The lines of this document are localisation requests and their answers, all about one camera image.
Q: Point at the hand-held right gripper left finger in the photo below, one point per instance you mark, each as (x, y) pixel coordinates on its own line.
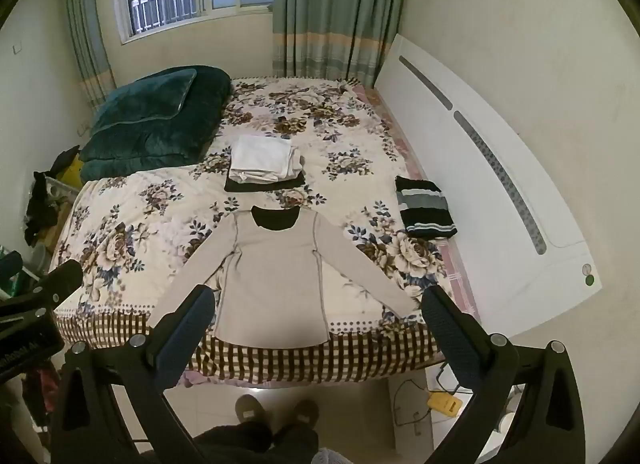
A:
(182, 341)

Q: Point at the black striped folded sweater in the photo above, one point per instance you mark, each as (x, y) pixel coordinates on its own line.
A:
(425, 209)

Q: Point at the yellow power strip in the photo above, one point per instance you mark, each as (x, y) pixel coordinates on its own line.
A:
(445, 404)

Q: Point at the dark green pillow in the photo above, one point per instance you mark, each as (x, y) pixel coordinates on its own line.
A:
(145, 99)

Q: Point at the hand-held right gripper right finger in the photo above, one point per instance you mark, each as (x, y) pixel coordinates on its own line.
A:
(450, 339)

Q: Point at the person's left shoe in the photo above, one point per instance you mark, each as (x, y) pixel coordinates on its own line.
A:
(251, 409)

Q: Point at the person's right shoe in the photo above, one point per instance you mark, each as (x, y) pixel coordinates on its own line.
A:
(304, 414)

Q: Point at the dark green folded quilt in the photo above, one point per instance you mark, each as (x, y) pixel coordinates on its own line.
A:
(165, 139)

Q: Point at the person's dark pants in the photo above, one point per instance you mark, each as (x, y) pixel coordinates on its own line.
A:
(250, 444)

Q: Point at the floral bedspread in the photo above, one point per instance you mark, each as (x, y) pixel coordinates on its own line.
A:
(325, 144)

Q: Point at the red cloth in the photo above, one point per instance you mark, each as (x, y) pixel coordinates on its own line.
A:
(47, 384)

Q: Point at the wide green curtain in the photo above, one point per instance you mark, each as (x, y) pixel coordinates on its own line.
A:
(340, 4)

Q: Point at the dark green object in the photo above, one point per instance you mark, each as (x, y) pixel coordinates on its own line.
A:
(10, 266)

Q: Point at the white headboard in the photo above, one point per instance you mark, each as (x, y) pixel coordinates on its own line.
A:
(450, 144)

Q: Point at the white folded cloth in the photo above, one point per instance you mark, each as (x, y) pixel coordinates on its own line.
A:
(262, 156)

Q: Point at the yellow bag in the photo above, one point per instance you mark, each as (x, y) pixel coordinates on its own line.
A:
(72, 175)

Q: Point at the beige long-sleeve shirt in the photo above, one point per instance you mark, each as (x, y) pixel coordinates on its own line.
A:
(275, 284)

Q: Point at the pile of black clothes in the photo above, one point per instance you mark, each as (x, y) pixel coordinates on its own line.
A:
(42, 204)

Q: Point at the white wall switch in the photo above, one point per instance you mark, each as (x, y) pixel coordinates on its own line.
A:
(17, 48)

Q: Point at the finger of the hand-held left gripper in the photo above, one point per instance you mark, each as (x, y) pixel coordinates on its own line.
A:
(65, 276)

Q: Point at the narrow green curtain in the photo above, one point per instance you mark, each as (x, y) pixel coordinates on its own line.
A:
(87, 29)

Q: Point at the person's shoe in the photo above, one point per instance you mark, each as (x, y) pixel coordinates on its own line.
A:
(251, 409)
(304, 414)

